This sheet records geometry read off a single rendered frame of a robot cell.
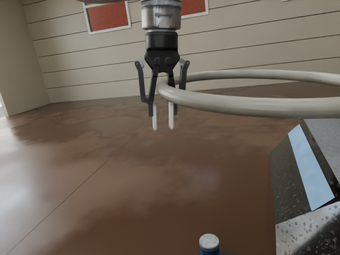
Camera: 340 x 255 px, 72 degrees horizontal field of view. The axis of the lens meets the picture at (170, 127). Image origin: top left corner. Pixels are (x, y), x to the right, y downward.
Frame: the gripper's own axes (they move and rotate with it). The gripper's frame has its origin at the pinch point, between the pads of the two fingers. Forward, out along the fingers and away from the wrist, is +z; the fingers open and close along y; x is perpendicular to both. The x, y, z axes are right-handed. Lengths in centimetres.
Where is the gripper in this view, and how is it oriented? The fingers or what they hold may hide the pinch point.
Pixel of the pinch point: (162, 116)
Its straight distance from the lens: 60.2
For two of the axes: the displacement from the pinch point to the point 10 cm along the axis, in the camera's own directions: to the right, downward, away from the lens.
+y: 9.9, -0.6, 1.6
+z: 0.0, 9.4, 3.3
